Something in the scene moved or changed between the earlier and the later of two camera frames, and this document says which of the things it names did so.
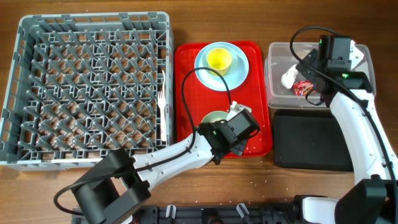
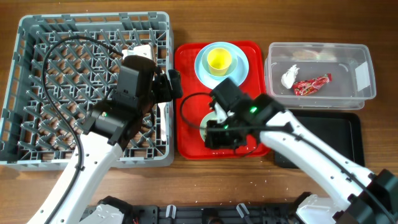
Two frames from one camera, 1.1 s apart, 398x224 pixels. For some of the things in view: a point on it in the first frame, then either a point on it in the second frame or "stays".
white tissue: x=288 y=78 stays
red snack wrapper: x=302 y=88 stays
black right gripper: x=306 y=71 → x=221 y=138
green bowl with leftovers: x=215 y=116 stays
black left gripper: x=240 y=149 → x=166 y=93
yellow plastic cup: x=219 y=60 stays
